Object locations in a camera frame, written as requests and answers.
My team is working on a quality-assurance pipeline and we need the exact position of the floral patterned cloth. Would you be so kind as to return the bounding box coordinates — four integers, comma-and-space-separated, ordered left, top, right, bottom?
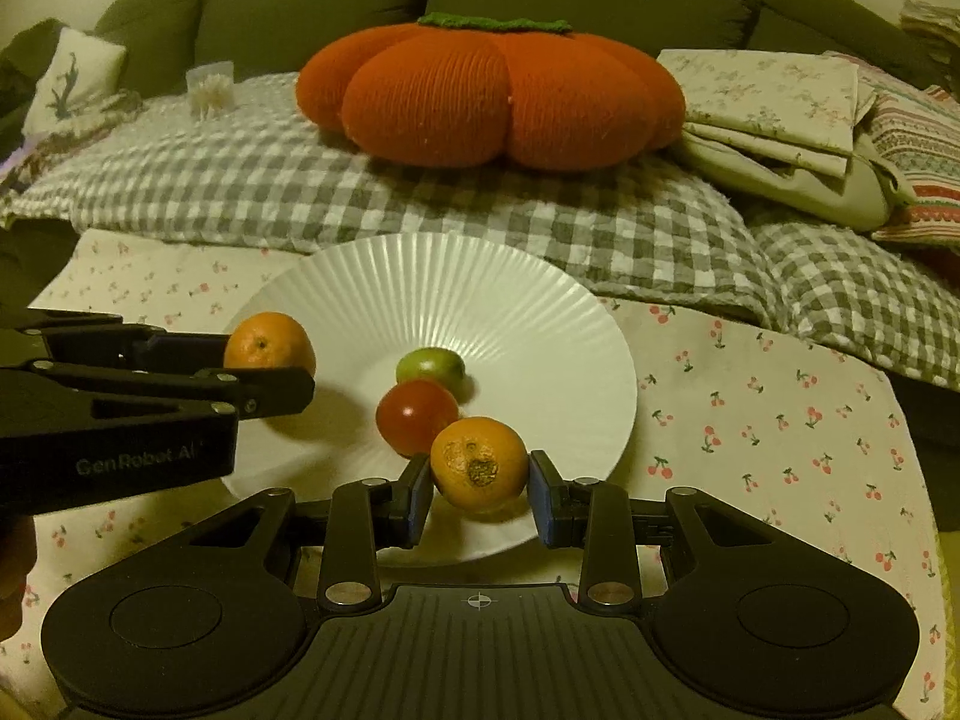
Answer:
0, 90, 143, 188

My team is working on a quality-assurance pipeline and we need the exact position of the white pillow with plant print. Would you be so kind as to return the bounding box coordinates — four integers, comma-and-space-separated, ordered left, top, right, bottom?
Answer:
22, 26, 128, 140

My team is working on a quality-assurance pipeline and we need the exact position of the striped patterned pillow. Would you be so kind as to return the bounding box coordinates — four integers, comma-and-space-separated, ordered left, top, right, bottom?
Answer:
855, 60, 960, 248

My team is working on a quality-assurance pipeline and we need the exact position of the brown-spotted orange mandarin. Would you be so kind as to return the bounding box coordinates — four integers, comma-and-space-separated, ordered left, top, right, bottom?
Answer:
429, 418, 530, 517

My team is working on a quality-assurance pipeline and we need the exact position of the person's left hand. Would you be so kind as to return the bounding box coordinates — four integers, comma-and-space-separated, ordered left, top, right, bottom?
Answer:
0, 517, 37, 642

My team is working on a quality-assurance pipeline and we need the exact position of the dark green jacket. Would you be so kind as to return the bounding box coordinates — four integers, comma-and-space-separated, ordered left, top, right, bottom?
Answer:
0, 19, 68, 121

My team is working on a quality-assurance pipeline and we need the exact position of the cherry print tablecloth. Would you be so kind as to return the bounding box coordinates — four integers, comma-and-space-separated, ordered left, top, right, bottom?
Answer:
0, 229, 947, 691

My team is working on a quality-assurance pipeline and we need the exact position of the folded floral bedsheet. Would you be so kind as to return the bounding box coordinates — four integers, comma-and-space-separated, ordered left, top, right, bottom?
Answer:
658, 49, 912, 233

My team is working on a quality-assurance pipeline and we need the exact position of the red cherry tomato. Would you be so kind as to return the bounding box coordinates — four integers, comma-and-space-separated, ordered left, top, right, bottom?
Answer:
375, 379, 460, 458

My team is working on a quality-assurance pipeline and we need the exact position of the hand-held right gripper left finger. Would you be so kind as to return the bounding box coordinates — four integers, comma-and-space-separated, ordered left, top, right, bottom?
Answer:
187, 454, 436, 612

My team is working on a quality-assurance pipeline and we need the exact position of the stack of newspapers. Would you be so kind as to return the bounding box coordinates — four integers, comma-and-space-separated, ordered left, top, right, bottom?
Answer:
900, 0, 960, 68

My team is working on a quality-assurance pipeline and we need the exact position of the green jujube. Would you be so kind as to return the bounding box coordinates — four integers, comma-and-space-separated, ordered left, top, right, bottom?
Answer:
395, 347, 470, 398

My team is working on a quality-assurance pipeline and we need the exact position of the clear cotton swab box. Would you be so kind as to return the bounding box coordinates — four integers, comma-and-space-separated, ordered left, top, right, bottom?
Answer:
185, 60, 237, 119

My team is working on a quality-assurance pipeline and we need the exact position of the grey checked blanket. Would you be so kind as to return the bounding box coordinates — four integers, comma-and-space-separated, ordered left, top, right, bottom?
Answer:
0, 71, 960, 391

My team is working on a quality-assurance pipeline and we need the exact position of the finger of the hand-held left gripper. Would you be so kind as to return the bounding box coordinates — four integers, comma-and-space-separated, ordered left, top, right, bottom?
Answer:
30, 361, 316, 419
0, 310, 227, 374

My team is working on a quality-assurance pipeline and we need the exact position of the white ribbed plate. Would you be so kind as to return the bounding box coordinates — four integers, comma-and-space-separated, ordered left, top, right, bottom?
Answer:
214, 232, 638, 563

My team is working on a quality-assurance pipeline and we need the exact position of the orange pumpkin cushion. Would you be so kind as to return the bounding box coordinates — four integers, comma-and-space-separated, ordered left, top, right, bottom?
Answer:
295, 11, 687, 172

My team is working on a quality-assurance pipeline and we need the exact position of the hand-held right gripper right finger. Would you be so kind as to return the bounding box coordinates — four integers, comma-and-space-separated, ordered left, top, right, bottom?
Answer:
527, 450, 777, 612

